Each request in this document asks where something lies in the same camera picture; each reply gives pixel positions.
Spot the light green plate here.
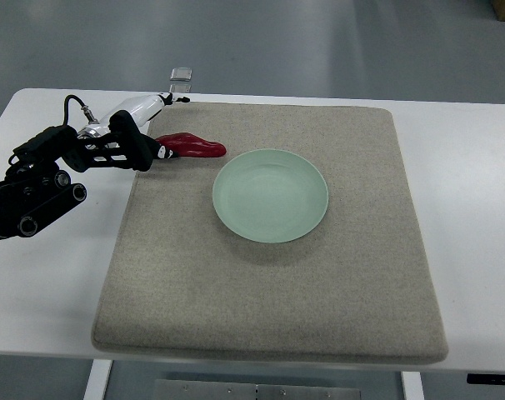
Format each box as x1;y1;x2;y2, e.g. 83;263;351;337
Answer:
212;149;329;243

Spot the white table leg right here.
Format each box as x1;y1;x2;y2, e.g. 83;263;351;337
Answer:
401;372;425;400

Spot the white table leg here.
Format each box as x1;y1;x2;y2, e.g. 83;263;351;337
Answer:
401;372;425;400
82;359;113;400

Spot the red pepper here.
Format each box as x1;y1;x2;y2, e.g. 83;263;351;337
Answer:
156;132;227;158

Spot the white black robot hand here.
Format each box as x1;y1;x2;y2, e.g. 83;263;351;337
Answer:
76;93;191;161

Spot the beige fabric mat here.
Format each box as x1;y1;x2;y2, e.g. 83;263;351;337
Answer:
92;102;448;364

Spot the clear floor socket cover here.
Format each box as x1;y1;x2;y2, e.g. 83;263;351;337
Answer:
170;67;193;82

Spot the white table leg left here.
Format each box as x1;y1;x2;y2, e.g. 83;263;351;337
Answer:
82;359;113;400

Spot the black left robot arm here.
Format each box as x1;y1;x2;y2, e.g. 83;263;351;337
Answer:
0;95;174;240

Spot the black table control panel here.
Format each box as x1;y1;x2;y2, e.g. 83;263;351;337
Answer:
466;373;505;386

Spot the metal base plate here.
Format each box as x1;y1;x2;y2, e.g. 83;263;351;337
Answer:
152;379;362;400

